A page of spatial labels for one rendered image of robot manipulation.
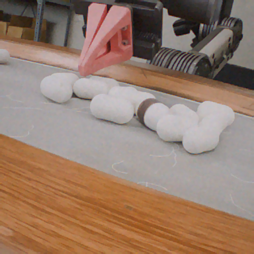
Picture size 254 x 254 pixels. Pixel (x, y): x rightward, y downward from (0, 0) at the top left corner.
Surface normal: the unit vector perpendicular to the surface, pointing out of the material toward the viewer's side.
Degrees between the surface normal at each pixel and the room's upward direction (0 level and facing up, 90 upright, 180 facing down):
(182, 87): 45
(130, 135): 0
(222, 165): 0
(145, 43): 38
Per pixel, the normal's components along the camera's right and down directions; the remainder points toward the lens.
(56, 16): -0.43, 0.21
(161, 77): -0.11, -0.49
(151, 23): -0.39, 0.76
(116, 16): -0.19, -0.28
